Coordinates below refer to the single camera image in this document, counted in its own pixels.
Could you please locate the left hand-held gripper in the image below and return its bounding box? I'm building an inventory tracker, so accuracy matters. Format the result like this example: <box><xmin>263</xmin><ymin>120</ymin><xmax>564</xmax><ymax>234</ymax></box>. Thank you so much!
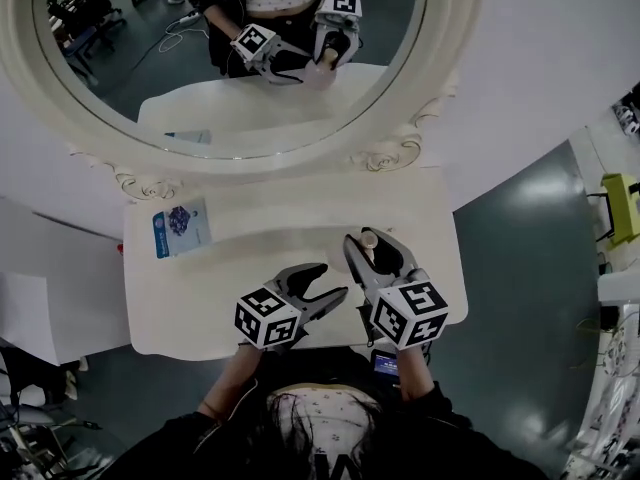
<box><xmin>234</xmin><ymin>262</ymin><xmax>350</xmax><ymax>352</ymax></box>

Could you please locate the black device with lit screen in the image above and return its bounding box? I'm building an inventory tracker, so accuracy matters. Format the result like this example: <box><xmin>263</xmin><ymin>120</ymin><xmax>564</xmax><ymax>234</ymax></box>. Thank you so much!
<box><xmin>372</xmin><ymin>348</ymin><xmax>401</xmax><ymax>387</ymax></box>

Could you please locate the small pink cosmetic bottle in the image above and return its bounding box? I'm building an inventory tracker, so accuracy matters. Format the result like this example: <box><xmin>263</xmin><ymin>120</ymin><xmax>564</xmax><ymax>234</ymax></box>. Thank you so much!
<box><xmin>327</xmin><ymin>227</ymin><xmax>381</xmax><ymax>277</ymax></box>

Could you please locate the cream white dressing table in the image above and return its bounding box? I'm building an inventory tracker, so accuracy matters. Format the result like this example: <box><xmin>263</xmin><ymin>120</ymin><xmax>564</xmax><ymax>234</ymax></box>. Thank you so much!
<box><xmin>0</xmin><ymin>0</ymin><xmax>489</xmax><ymax>362</ymax></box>

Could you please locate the oval cream framed mirror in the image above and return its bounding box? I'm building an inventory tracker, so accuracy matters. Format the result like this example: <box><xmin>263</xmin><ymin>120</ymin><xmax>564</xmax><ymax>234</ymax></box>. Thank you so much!
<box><xmin>0</xmin><ymin>0</ymin><xmax>489</xmax><ymax>202</ymax></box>

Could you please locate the person's white patterned shirt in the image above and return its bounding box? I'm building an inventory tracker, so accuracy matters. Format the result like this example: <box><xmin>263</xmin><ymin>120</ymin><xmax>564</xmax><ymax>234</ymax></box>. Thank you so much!
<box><xmin>267</xmin><ymin>387</ymin><xmax>381</xmax><ymax>480</ymax></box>

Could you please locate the person in dark clothes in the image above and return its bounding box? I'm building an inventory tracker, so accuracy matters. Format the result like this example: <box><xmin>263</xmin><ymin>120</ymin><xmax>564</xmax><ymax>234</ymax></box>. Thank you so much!
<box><xmin>107</xmin><ymin>347</ymin><xmax>551</xmax><ymax>480</ymax></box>

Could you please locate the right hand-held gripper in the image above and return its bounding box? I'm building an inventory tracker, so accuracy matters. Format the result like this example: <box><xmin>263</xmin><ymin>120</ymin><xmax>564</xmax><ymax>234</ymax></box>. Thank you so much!
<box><xmin>343</xmin><ymin>227</ymin><xmax>449</xmax><ymax>350</ymax></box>

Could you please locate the white display shelf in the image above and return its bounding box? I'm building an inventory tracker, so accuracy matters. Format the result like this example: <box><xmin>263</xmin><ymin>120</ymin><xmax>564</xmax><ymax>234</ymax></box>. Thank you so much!
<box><xmin>567</xmin><ymin>270</ymin><xmax>640</xmax><ymax>480</ymax></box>

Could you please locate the person's right forearm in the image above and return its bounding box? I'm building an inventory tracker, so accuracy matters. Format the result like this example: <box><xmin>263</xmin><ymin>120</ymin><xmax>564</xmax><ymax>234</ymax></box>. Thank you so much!
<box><xmin>397</xmin><ymin>345</ymin><xmax>435</xmax><ymax>403</ymax></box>

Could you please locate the person's left forearm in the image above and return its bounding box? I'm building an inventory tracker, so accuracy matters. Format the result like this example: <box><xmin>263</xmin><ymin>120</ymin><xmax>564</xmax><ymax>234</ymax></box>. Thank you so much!
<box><xmin>199</xmin><ymin>342</ymin><xmax>264</xmax><ymax>422</ymax></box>

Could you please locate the table with green cloth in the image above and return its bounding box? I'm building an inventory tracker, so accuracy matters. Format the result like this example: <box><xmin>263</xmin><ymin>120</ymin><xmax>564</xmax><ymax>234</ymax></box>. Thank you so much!
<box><xmin>599</xmin><ymin>172</ymin><xmax>640</xmax><ymax>247</ymax></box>

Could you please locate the white cabinet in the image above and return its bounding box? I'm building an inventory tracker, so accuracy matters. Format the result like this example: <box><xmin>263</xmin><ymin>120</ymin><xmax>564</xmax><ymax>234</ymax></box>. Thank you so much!
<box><xmin>0</xmin><ymin>270</ymin><xmax>131</xmax><ymax>367</ymax></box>

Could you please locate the blue white flat packet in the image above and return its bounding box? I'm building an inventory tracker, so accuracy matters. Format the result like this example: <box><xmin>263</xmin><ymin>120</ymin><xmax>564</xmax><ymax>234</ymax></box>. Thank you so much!
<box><xmin>151</xmin><ymin>196</ymin><xmax>214</xmax><ymax>260</ymax></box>

